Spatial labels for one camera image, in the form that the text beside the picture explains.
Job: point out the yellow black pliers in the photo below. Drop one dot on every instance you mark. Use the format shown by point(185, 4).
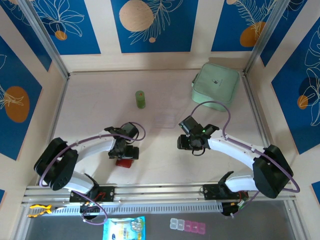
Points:
point(46, 208)

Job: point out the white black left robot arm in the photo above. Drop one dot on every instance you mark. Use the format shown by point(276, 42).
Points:
point(100, 150)

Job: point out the green cylindrical bottle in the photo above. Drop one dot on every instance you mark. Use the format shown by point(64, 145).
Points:
point(140, 100)

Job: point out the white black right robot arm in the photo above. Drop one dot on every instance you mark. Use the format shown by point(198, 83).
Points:
point(230, 147)

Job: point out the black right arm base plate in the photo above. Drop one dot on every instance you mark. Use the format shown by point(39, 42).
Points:
point(210, 192)

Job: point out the blue snack packet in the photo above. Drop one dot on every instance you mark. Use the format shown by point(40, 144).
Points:
point(120, 230)

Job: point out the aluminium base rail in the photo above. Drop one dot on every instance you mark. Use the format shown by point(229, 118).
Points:
point(160, 191)

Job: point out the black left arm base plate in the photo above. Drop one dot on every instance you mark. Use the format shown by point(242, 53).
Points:
point(107, 193)

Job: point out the mint green zip pouch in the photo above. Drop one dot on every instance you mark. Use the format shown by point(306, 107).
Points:
point(215, 85)

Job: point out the aluminium table side rail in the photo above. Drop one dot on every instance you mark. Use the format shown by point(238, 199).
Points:
point(61, 100)
point(252, 100)

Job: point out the red card holder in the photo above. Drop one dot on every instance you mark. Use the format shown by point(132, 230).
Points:
point(123, 163)

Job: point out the white pink pill organizer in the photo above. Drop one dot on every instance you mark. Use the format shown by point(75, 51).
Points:
point(187, 226)

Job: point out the aluminium frame post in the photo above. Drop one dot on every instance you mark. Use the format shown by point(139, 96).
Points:
point(265, 37)
point(47, 42)

